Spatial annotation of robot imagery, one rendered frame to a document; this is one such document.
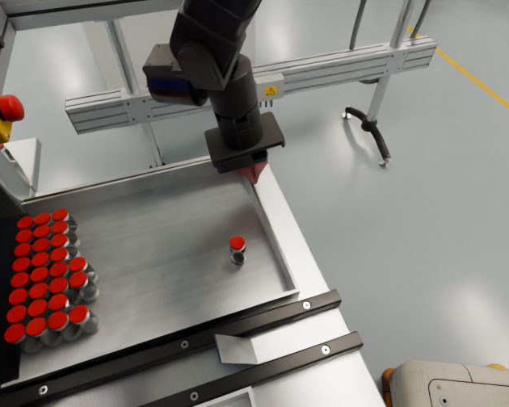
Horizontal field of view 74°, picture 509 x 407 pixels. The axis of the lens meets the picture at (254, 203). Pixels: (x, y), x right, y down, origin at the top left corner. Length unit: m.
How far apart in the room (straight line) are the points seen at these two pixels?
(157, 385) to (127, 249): 0.19
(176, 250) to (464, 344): 1.26
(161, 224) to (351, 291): 1.07
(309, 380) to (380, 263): 1.18
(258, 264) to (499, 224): 1.59
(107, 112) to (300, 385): 1.23
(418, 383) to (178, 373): 0.81
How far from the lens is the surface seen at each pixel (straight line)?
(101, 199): 0.60
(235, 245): 0.45
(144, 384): 0.46
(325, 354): 0.44
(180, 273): 0.49
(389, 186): 1.87
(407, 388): 1.15
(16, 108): 0.64
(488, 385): 1.23
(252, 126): 0.44
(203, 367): 0.45
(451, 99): 2.62
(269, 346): 0.45
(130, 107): 1.44
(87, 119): 1.49
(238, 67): 0.40
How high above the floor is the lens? 1.31
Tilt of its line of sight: 52 degrees down
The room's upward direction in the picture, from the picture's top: straight up
